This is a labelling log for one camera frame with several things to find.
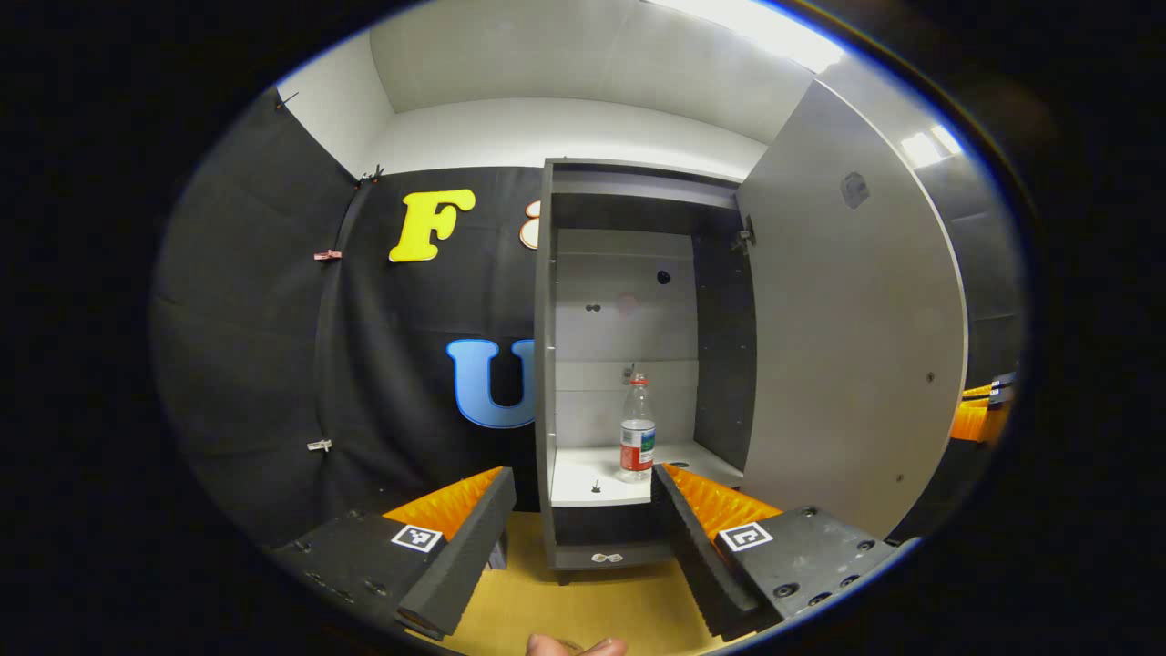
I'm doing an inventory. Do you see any black backdrop cloth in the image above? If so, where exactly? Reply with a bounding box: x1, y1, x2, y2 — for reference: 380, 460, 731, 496
150, 87, 1027, 548

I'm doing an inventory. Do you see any small ceiling light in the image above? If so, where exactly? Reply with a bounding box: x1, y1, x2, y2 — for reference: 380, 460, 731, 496
901, 124, 963, 169

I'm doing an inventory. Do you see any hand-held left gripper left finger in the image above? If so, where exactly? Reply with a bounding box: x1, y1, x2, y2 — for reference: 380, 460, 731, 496
271, 466, 517, 641

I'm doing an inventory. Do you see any dark grey cabinet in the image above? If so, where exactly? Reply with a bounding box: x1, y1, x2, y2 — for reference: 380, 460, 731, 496
533, 157, 759, 585

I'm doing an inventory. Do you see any clear plastic bottle red label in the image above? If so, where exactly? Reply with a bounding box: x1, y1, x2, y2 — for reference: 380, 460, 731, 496
619, 371, 658, 484

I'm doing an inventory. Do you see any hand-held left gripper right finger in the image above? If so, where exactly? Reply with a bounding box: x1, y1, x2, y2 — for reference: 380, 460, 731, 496
650, 462, 921, 642

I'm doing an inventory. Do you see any beige cabinet door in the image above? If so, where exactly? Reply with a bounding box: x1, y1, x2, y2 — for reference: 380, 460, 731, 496
735, 79, 969, 541

